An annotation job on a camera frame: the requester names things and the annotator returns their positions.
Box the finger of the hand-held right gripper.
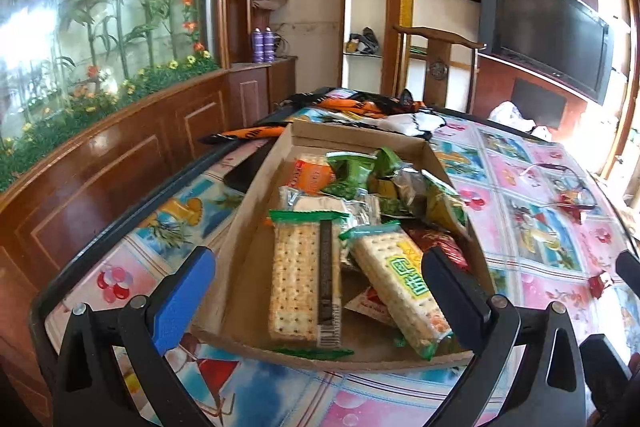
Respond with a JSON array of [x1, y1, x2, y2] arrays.
[[615, 249, 640, 288]]

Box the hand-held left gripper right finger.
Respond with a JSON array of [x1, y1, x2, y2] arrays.
[[421, 246, 587, 427]]

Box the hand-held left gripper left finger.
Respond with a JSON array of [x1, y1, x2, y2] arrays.
[[52, 246, 217, 427]]

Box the green label cracker packet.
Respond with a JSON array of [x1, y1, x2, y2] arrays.
[[339, 221, 453, 360]]

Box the shallow cardboard box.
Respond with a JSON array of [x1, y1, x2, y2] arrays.
[[190, 121, 493, 373]]

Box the orange cracker packet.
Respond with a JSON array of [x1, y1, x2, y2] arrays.
[[292, 155, 337, 196]]

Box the small red wrapper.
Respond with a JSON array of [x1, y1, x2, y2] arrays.
[[589, 272, 613, 300]]

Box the dark red snack packet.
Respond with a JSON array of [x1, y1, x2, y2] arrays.
[[405, 227, 471, 273]]

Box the red and white sachet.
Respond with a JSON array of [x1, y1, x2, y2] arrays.
[[344, 284, 401, 328]]

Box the dark striped cracker packet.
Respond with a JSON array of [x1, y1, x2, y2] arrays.
[[267, 208, 357, 360]]

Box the crinkled clear snack packet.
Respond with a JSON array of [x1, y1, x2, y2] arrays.
[[345, 194, 383, 233]]

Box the black framed glasses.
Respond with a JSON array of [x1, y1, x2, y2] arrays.
[[520, 163, 596, 210]]

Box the low wooden cabinet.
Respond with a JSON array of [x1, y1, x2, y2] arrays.
[[0, 57, 297, 408]]

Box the white snack packet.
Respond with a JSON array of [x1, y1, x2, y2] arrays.
[[279, 186, 351, 220]]

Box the orange black white scarf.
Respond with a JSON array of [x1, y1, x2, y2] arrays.
[[200, 88, 448, 146]]

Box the wooden chair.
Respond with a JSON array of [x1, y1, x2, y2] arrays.
[[392, 24, 486, 115]]

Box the black flat television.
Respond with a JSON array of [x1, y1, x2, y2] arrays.
[[480, 0, 615, 105]]

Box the flower glass panel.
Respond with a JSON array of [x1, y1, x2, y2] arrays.
[[0, 0, 223, 192]]

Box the wooden television wall unit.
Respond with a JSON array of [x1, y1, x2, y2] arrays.
[[470, 0, 631, 168]]

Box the dark bundle of straps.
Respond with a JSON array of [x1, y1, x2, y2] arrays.
[[346, 27, 383, 56]]

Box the black cable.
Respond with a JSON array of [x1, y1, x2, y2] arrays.
[[272, 32, 296, 58]]

